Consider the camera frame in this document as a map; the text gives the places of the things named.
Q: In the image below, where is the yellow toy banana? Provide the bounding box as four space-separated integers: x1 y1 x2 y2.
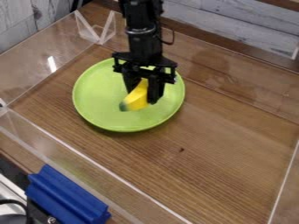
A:
118 79 148 112

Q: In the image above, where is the green round plate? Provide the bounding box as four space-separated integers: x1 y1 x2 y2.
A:
72 58 185 132

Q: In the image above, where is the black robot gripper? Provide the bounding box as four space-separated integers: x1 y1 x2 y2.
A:
112 27 177 104

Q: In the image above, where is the clear acrylic enclosure wall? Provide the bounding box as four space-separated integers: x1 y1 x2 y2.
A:
0 5 299 224

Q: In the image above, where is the blue plastic clamp block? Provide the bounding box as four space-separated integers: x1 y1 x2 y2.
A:
25 164 110 224

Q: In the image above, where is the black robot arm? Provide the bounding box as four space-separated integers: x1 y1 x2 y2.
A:
112 0 177 104

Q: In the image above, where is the black cable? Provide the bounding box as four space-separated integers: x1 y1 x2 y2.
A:
0 199 29 224

